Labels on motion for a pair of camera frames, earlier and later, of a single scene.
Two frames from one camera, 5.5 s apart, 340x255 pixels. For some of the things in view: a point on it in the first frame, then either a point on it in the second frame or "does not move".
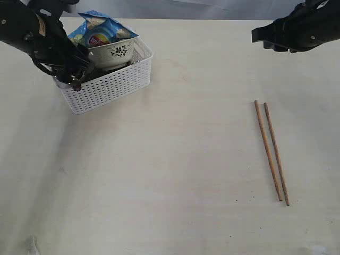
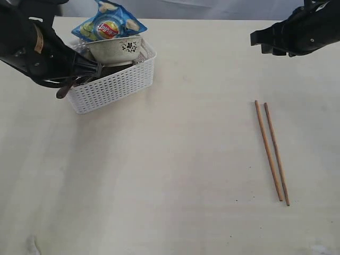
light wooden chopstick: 257,106 does not move
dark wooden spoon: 76,85 to 62,92
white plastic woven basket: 115,85 does not move
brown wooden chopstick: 275,153 does not move
